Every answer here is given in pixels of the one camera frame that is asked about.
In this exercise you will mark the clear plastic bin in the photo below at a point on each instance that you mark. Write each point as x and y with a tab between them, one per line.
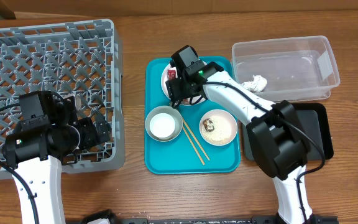
292	69

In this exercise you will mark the white cup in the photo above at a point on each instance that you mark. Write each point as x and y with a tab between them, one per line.
162	126

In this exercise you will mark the wooden chopstick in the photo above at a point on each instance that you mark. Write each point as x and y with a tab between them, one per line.
193	146
197	144

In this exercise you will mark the large white plate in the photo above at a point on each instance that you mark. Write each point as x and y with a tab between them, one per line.
186	102

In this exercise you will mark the black tray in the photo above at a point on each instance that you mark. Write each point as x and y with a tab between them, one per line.
314	120

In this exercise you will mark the grey plastic dish rack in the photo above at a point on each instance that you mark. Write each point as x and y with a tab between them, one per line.
82	58

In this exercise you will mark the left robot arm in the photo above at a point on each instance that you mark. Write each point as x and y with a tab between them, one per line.
34	151

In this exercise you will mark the teal serving tray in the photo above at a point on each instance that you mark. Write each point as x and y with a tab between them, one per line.
178	156

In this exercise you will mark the red snack wrapper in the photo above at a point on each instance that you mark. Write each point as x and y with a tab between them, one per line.
171	73

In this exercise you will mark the grey bowl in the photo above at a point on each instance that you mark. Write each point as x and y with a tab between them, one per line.
160	109

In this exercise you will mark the small pink bowl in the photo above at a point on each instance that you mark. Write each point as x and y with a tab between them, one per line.
227	116

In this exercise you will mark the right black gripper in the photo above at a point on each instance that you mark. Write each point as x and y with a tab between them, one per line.
174	95

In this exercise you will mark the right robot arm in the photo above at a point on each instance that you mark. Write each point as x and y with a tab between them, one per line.
280	147

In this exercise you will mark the brown food scrap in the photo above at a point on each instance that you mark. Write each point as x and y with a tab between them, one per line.
208	125

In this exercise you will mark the pile of rice grains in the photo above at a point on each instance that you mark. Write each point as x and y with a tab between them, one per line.
221	134

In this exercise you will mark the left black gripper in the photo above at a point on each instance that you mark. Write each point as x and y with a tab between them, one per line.
97	134

